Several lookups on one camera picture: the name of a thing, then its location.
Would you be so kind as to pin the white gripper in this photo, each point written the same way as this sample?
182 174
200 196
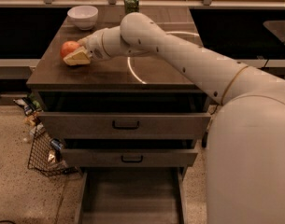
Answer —
94 47

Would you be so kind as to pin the grey drawer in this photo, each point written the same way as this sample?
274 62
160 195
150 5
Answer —
65 125
129 157
132 196

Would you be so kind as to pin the bottom grey drawer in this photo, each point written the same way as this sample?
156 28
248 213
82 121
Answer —
132 196

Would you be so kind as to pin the red apple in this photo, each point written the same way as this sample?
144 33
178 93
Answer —
68 47

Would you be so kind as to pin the top grey drawer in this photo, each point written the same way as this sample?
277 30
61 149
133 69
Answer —
65 125

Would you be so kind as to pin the middle grey drawer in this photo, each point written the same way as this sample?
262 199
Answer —
129 157

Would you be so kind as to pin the white ceramic bowl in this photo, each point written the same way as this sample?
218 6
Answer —
83 17

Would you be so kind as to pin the black wire basket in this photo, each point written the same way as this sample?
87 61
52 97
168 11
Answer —
46 158

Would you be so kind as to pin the snack bags pile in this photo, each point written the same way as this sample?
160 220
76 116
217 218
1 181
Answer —
31 109

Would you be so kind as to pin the grey drawer cabinet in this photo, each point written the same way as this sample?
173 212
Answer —
144 85

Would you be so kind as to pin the green soda can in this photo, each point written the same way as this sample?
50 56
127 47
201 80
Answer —
131 6

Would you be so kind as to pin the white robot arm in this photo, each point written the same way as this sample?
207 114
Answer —
246 139

